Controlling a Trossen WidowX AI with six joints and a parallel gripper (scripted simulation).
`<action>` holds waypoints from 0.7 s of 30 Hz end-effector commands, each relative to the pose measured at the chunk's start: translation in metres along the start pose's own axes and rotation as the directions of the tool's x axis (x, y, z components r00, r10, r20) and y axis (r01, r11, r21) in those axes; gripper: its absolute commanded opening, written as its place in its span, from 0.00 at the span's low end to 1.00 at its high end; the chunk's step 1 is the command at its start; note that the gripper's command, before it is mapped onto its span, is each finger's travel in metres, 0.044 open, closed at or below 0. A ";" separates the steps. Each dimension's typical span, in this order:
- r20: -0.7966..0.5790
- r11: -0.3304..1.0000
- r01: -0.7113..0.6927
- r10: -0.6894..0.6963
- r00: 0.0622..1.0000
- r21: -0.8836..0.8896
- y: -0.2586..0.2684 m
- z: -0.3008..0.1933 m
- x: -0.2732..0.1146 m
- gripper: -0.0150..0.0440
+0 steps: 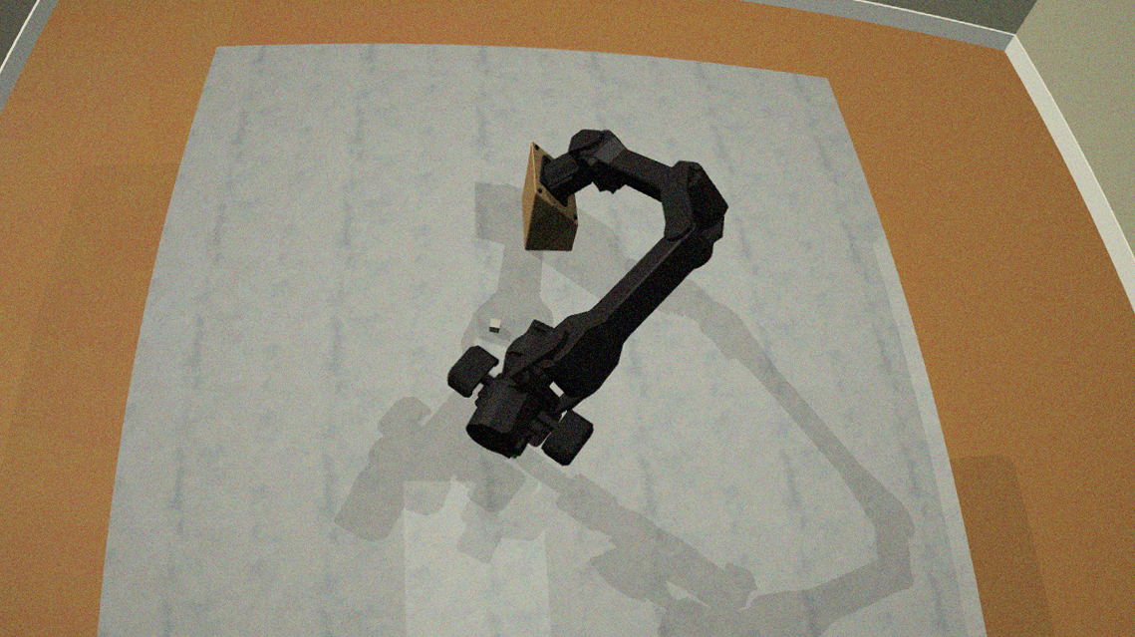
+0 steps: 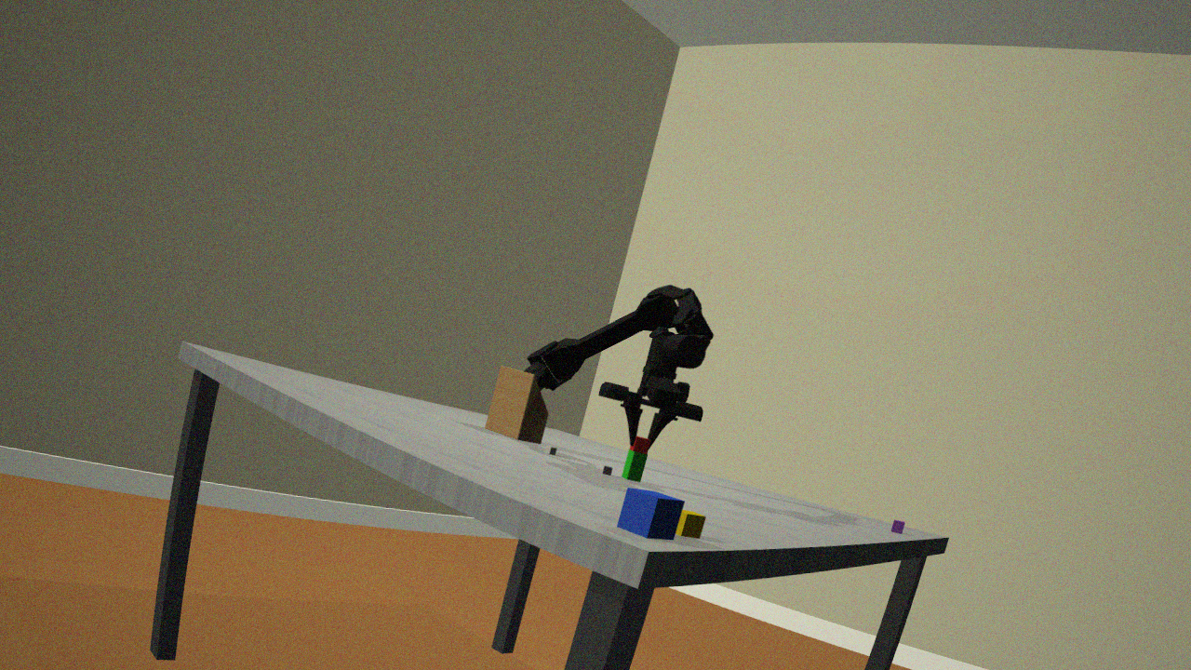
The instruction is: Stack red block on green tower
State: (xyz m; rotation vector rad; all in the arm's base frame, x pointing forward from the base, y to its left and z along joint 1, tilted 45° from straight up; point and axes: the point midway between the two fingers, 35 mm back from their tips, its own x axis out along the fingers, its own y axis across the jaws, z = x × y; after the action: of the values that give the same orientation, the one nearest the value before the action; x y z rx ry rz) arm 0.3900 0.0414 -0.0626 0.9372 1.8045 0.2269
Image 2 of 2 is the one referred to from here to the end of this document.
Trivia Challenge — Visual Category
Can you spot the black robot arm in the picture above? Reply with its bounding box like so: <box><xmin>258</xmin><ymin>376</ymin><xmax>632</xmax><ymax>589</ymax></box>
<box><xmin>523</xmin><ymin>284</ymin><xmax>713</xmax><ymax>409</ymax></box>

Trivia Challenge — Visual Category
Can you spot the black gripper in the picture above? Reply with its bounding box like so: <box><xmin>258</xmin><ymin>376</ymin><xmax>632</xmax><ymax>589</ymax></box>
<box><xmin>599</xmin><ymin>361</ymin><xmax>703</xmax><ymax>447</ymax></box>

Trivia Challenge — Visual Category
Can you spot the blue cube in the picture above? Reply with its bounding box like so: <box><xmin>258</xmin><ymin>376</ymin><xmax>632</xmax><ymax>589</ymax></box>
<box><xmin>617</xmin><ymin>488</ymin><xmax>685</xmax><ymax>540</ymax></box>

